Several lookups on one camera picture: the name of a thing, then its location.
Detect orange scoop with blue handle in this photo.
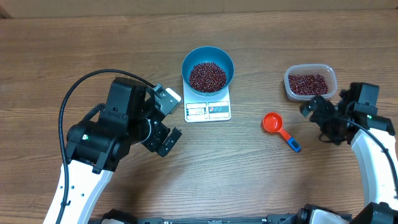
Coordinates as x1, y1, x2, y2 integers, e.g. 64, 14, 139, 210
261, 112, 302, 152

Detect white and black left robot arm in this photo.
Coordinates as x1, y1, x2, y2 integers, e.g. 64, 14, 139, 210
44, 77, 182, 223

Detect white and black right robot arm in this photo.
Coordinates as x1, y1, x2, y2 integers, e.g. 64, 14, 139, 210
300, 82, 397, 223

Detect white digital kitchen scale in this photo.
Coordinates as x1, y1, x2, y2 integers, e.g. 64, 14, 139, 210
183, 82, 231, 123

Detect red beans in bowl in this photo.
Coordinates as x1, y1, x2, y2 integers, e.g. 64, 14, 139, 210
188, 62, 227, 93

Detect blue bowl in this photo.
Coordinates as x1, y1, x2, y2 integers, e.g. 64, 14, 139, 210
182, 46, 235, 96

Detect red beans in container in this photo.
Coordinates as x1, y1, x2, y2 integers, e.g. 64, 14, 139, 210
288, 74, 329, 95

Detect clear plastic container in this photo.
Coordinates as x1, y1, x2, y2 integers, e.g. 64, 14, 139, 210
284, 63, 338, 101

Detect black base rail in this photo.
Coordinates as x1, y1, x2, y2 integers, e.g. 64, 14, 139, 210
88, 209, 296, 224

